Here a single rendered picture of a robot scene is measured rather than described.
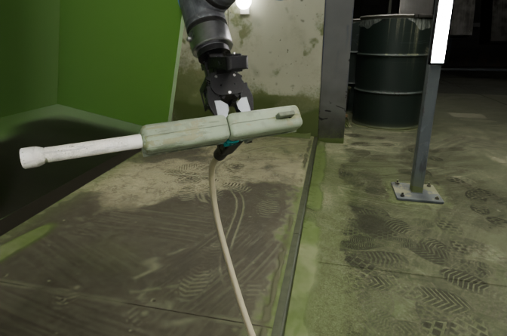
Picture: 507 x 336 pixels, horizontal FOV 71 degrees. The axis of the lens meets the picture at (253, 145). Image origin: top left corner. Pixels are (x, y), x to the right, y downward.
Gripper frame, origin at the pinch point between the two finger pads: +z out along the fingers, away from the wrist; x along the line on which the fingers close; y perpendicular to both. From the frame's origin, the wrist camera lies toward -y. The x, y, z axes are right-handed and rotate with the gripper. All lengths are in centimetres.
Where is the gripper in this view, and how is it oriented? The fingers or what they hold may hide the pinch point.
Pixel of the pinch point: (240, 135)
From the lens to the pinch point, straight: 70.6
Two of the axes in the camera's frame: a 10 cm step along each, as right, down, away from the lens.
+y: -3.4, 2.9, 8.9
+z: 2.6, 9.4, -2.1
